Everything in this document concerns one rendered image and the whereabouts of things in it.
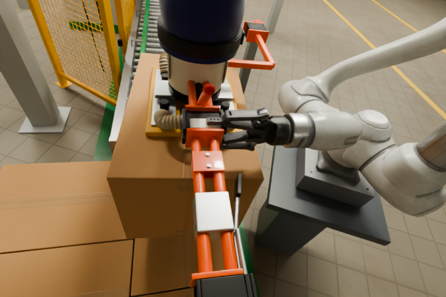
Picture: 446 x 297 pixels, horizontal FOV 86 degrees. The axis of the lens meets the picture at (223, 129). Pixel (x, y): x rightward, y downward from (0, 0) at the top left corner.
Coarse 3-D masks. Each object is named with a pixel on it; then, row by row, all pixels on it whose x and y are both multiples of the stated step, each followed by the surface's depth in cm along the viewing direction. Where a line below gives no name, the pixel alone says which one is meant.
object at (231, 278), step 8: (200, 272) 33; (208, 272) 33; (216, 272) 33; (224, 272) 34; (232, 272) 34; (240, 272) 34; (192, 280) 33; (200, 280) 33; (208, 280) 33; (216, 280) 33; (224, 280) 33; (232, 280) 33; (240, 280) 33; (200, 288) 32; (208, 288) 32; (216, 288) 32; (224, 288) 32; (232, 288) 32; (240, 288) 33; (200, 296) 31; (208, 296) 31; (216, 296) 32; (224, 296) 32; (232, 296) 32; (240, 296) 32
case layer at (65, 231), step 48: (0, 192) 101; (48, 192) 105; (96, 192) 108; (0, 240) 90; (48, 240) 92; (96, 240) 95; (144, 240) 98; (192, 240) 101; (0, 288) 80; (48, 288) 82; (96, 288) 85; (144, 288) 87; (192, 288) 90
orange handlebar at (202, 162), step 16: (240, 64) 78; (256, 64) 79; (272, 64) 80; (192, 96) 62; (192, 144) 51; (192, 160) 47; (208, 160) 48; (192, 176) 48; (208, 176) 48; (208, 240) 38; (224, 240) 38; (208, 256) 36; (224, 256) 37
